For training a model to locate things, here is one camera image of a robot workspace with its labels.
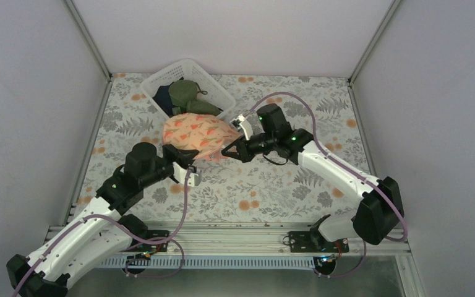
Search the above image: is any dark navy garment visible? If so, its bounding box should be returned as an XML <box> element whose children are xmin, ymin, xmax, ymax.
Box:
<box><xmin>153</xmin><ymin>85</ymin><xmax>174</xmax><ymax>117</ymax></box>

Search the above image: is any floral patterned table mat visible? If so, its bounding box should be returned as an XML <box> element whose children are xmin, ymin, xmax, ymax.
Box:
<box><xmin>76</xmin><ymin>73</ymin><xmax>369</xmax><ymax>217</ymax></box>

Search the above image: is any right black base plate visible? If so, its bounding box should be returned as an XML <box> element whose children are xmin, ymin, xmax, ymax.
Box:
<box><xmin>282</xmin><ymin>231</ymin><xmax>349</xmax><ymax>253</ymax></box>

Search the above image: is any white slotted cable duct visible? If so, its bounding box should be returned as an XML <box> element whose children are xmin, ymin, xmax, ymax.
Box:
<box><xmin>94</xmin><ymin>256</ymin><xmax>317</xmax><ymax>270</ymax></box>

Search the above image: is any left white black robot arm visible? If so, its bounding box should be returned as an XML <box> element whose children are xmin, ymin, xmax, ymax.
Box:
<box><xmin>6</xmin><ymin>142</ymin><xmax>200</xmax><ymax>296</ymax></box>

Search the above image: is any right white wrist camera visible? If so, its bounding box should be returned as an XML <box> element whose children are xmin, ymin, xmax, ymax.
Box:
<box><xmin>230</xmin><ymin>114</ymin><xmax>254</xmax><ymax>140</ymax></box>

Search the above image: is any green bra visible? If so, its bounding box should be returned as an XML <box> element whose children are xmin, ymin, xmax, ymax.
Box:
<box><xmin>169</xmin><ymin>80</ymin><xmax>222</xmax><ymax>116</ymax></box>

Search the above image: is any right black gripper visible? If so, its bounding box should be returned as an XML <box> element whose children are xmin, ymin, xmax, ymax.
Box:
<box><xmin>223</xmin><ymin>132</ymin><xmax>277</xmax><ymax>162</ymax></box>

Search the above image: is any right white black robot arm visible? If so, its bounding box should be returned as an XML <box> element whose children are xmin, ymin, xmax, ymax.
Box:
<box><xmin>221</xmin><ymin>103</ymin><xmax>404</xmax><ymax>252</ymax></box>

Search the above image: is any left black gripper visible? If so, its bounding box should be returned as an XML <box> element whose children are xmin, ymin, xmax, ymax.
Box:
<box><xmin>140</xmin><ymin>144</ymin><xmax>198</xmax><ymax>188</ymax></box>

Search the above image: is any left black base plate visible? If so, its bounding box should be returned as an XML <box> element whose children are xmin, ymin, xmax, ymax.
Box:
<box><xmin>129</xmin><ymin>230</ymin><xmax>170</xmax><ymax>254</ymax></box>

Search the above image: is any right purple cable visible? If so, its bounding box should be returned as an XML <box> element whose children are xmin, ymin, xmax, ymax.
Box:
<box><xmin>246</xmin><ymin>92</ymin><xmax>409</xmax><ymax>280</ymax></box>

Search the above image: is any aluminium rail frame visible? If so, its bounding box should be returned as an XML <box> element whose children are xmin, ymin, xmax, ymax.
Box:
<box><xmin>45</xmin><ymin>202</ymin><xmax>411</xmax><ymax>256</ymax></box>

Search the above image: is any peach floral mesh laundry bag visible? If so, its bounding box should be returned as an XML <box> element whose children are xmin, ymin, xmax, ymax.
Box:
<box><xmin>162</xmin><ymin>113</ymin><xmax>241</xmax><ymax>161</ymax></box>

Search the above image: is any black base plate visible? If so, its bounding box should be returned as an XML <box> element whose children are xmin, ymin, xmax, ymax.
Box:
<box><xmin>282</xmin><ymin>231</ymin><xmax>349</xmax><ymax>253</ymax></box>
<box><xmin>129</xmin><ymin>230</ymin><xmax>170</xmax><ymax>254</ymax></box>

